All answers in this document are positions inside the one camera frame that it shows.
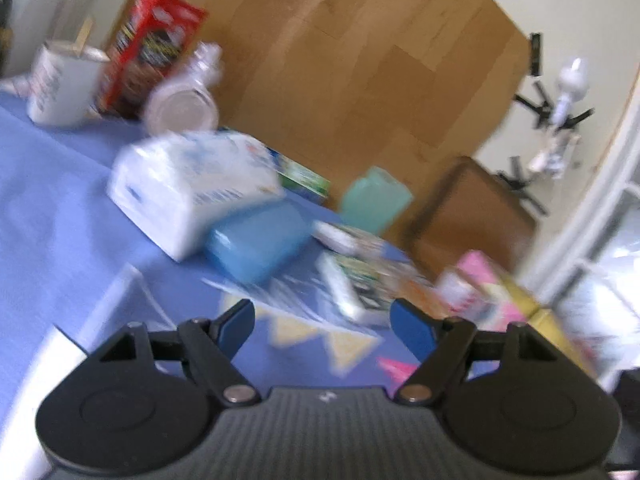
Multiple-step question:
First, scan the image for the green pocket tissue pack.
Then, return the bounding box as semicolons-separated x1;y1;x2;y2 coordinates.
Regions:
317;252;394;327

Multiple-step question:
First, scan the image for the blue plastic case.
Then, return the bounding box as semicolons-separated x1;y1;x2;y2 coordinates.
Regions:
204;200;312;285

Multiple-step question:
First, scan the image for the pink tin box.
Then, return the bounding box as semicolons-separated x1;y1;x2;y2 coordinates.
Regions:
435;250;596;377

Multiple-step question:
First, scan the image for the blue patterned tablecloth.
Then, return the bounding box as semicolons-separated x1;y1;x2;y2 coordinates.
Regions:
0;94;501;480

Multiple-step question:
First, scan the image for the white tissue pack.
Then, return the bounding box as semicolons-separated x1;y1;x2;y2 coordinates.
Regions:
107;131;284;262

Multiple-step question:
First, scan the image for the white red can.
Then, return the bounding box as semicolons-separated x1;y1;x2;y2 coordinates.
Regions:
312;220;385;259

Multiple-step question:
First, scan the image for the teal plastic cup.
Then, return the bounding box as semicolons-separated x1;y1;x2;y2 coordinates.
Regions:
340;167;413;235

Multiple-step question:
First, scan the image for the white power strip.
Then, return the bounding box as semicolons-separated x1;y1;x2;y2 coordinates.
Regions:
527;129;580;180

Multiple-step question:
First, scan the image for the green toothpaste box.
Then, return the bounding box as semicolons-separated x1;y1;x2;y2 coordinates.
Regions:
268;148;331;205

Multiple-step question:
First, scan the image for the plastic wrapped round container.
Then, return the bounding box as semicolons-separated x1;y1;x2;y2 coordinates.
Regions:
142;42;222;136

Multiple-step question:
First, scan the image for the white mug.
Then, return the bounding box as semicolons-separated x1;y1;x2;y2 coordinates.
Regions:
26;40;110;128

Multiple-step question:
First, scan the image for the white light bulb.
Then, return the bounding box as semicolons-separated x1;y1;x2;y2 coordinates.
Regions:
549;58;589;130

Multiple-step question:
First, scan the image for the red cereal box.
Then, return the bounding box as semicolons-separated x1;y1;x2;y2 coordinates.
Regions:
96;0;208;119

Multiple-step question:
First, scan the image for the wood pattern wall sheet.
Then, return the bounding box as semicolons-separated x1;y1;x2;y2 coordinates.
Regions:
186;0;529;222

